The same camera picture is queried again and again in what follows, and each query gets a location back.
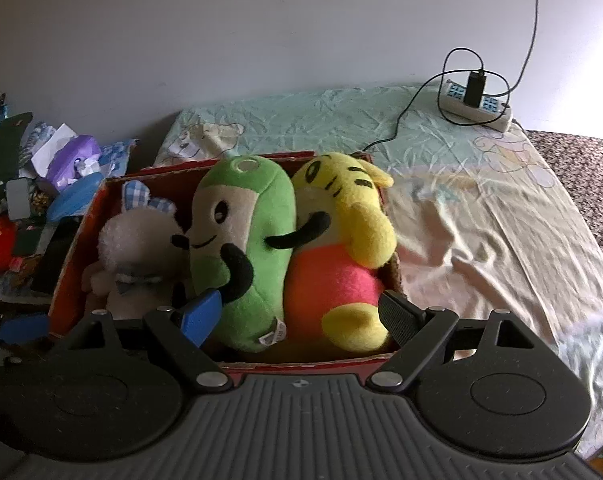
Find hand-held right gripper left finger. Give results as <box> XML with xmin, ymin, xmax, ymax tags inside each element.
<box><xmin>56</xmin><ymin>287</ymin><xmax>235</xmax><ymax>394</ymax></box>

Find white rabbit plush checked ears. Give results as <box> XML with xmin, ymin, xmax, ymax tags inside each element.
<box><xmin>82</xmin><ymin>180</ymin><xmax>192</xmax><ymax>322</ymax></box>

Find printed pastel bed sheet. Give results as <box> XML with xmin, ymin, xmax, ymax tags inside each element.
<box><xmin>154</xmin><ymin>85</ymin><xmax>603</xmax><ymax>461</ymax></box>

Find cream power strip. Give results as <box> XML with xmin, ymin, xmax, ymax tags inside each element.
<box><xmin>441</xmin><ymin>80</ymin><xmax>513</xmax><ymax>132</ymax></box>

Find blue patterned cloth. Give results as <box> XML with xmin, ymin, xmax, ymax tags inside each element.
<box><xmin>99</xmin><ymin>139</ymin><xmax>139</xmax><ymax>177</ymax></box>

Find pile of clutter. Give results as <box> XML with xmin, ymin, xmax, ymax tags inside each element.
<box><xmin>0</xmin><ymin>112</ymin><xmax>35</xmax><ymax>196</ymax></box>

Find purple tissue pack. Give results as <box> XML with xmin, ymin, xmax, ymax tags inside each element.
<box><xmin>46</xmin><ymin>135</ymin><xmax>102</xmax><ymax>187</ymax></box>

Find black charging cable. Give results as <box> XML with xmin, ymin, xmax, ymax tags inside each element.
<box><xmin>364</xmin><ymin>47</ymin><xmax>512</xmax><ymax>154</ymax></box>

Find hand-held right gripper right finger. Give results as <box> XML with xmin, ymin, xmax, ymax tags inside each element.
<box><xmin>369</xmin><ymin>290</ymin><xmax>558</xmax><ymax>393</ymax></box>

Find red cardboard box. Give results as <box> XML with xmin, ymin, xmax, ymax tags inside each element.
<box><xmin>49</xmin><ymin>150</ymin><xmax>405</xmax><ymax>372</ymax></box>

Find black plug-in charger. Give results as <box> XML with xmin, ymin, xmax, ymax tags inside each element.
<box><xmin>464</xmin><ymin>69</ymin><xmax>487</xmax><ymax>109</ymax></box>

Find dark power strip cord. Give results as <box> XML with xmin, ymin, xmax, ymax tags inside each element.
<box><xmin>509</xmin><ymin>0</ymin><xmax>543</xmax><ymax>96</ymax></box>

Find blue plastic object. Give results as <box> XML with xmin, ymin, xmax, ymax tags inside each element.
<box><xmin>0</xmin><ymin>312</ymin><xmax>50</xmax><ymax>346</ymax></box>

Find green plush toy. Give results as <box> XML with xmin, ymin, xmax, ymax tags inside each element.
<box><xmin>172</xmin><ymin>156</ymin><xmax>332</xmax><ymax>356</ymax></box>

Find brown patterned blanket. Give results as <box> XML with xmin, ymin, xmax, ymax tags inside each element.
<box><xmin>524</xmin><ymin>130</ymin><xmax>603</xmax><ymax>281</ymax></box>

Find small grey device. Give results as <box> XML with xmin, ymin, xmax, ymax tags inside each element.
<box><xmin>6</xmin><ymin>179</ymin><xmax>30</xmax><ymax>221</ymax></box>

